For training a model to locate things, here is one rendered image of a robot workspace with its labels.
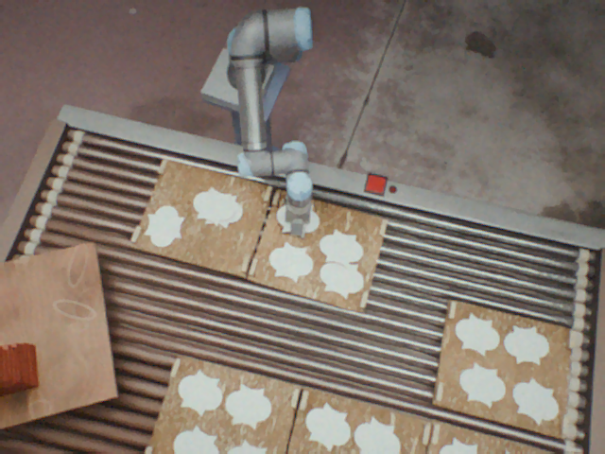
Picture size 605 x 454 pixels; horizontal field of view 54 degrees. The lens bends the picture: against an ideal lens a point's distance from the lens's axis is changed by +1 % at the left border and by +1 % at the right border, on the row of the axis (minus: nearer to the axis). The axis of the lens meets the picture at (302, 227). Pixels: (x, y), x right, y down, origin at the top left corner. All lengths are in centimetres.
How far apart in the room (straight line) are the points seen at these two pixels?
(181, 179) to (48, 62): 177
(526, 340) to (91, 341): 139
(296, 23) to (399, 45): 194
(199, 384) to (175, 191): 68
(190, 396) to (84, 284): 49
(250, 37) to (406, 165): 169
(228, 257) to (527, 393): 107
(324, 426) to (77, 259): 95
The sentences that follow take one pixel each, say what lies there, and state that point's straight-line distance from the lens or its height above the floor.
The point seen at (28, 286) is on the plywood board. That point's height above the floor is 104.
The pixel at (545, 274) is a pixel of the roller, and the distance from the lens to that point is 221.
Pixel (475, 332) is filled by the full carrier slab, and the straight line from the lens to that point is 204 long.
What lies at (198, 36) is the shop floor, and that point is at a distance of 366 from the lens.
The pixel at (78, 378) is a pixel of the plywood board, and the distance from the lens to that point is 194.
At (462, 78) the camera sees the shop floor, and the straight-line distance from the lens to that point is 361.
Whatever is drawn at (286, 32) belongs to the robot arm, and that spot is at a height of 148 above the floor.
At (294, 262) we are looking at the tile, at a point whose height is 95.
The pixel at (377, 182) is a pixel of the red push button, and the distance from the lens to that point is 215.
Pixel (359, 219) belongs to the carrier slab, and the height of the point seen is 94.
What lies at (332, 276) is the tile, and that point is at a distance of 199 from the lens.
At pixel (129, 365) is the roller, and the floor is 92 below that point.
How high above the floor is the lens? 287
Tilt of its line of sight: 70 degrees down
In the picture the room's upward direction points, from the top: 4 degrees clockwise
